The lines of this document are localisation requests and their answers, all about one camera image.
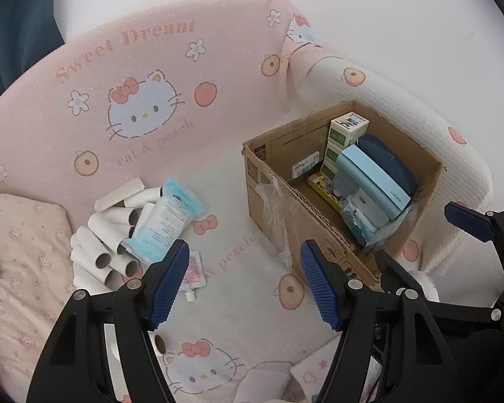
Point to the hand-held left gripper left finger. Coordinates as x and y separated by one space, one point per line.
170 285

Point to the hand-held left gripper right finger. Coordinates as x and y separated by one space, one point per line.
319 285

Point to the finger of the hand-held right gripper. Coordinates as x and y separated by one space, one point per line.
466 220
397 270

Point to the light blue whale print box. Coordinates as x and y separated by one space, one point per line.
359 222

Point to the blue denim glasses case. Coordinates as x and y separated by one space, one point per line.
395 163

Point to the brown cardboard box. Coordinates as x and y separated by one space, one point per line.
277 163

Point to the white pink spout pouch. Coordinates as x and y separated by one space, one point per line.
193 273

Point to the white blue face mask packet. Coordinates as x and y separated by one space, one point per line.
164 218

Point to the white star print cloth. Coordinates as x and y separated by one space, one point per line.
311 369

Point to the pile of white paper tubes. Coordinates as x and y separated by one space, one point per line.
96 243

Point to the colourful yellow crayon box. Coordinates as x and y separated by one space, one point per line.
325 191

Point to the pink printed pillow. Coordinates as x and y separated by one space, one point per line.
25 260

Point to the pink printed sofa cover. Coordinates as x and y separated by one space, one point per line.
235 71

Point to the dark blue curtain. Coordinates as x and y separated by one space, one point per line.
17 21

